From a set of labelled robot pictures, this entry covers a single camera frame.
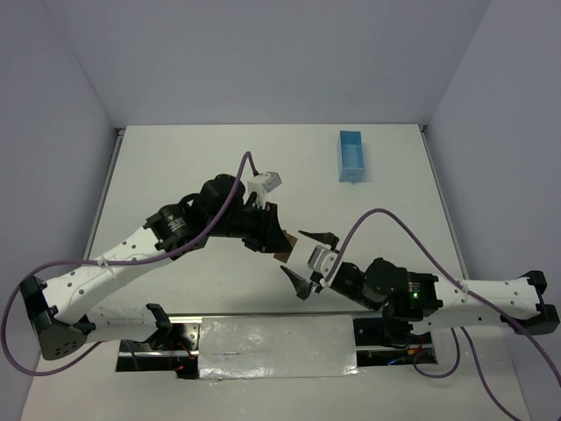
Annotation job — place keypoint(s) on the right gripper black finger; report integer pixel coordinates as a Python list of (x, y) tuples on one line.
[(303, 287), (327, 238)]

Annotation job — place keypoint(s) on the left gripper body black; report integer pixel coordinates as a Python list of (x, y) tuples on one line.
[(266, 226)]

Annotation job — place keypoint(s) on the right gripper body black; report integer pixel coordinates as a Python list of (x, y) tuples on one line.
[(350, 279)]

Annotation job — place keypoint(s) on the light brown rectangular block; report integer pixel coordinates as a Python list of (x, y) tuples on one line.
[(284, 256)]

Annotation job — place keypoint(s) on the blue rectangular box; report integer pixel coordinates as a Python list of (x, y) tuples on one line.
[(350, 157)]

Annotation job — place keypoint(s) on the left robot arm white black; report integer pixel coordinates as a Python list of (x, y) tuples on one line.
[(71, 310)]

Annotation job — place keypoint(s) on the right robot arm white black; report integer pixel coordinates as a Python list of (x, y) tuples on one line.
[(517, 303)]

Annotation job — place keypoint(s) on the silver tape patch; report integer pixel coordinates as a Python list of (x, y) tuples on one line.
[(277, 347)]

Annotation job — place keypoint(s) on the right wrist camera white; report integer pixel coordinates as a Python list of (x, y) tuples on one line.
[(322, 263)]

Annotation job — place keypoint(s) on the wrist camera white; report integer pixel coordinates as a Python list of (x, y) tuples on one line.
[(322, 263), (261, 185)]

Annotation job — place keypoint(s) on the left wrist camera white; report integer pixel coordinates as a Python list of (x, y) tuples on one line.
[(261, 185)]

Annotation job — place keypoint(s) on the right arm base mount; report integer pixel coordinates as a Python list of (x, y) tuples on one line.
[(386, 344)]

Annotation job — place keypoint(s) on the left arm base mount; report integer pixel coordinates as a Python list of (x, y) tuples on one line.
[(179, 355)]

